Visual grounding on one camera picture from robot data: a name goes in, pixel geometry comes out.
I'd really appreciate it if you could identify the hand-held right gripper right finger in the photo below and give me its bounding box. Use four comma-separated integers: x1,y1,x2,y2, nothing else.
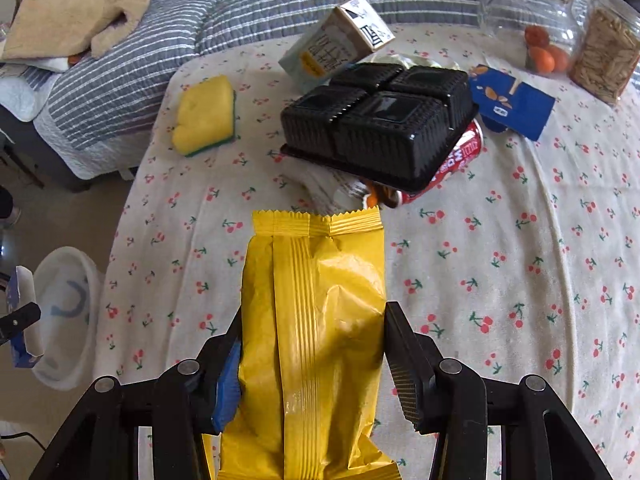
382,301,613,480

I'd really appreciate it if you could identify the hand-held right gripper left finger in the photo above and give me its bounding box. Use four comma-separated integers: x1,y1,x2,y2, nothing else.
30,305,246,480

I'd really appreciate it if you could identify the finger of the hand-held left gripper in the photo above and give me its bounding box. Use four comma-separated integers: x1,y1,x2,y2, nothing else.
0,302,42,346

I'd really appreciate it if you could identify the blue white box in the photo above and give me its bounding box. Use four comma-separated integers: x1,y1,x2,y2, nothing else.
7,266,46,368

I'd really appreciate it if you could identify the white trash bin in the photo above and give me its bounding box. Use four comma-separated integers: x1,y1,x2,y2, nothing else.
30,246,103,393

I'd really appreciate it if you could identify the yellow snack packet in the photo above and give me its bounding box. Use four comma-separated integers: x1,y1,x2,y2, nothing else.
202,209,403,480

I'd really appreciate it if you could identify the crumpled white paper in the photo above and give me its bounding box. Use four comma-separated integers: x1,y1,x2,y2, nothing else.
272,162,381,216

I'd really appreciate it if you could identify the white quilted cloth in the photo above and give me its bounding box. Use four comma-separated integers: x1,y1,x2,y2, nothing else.
0,60,68,122

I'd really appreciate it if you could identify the red snack wrapper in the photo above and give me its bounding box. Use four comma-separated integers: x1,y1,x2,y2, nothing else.
395,120,486,206

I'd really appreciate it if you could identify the black plastic tray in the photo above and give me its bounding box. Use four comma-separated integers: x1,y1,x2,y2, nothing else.
279,62,481,193

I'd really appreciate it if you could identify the yellow green sponge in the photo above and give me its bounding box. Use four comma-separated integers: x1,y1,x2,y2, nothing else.
171,75,237,158

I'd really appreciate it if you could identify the blue snack packet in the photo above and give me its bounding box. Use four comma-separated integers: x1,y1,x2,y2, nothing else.
467,64,557,142

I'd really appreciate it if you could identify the grey striped quilt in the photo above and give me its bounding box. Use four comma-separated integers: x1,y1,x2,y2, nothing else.
32,0,516,181

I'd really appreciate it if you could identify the beige fleece blanket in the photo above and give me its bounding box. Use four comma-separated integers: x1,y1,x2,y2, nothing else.
0,0,152,61

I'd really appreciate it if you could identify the small drink carton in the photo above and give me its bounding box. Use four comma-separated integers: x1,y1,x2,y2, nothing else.
278,0,396,88

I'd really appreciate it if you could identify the clear jar of seeds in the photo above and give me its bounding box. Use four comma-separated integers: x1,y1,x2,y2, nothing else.
569,0,640,106

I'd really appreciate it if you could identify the clear glass jar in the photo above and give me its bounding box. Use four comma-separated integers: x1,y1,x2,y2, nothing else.
477,0,588,76

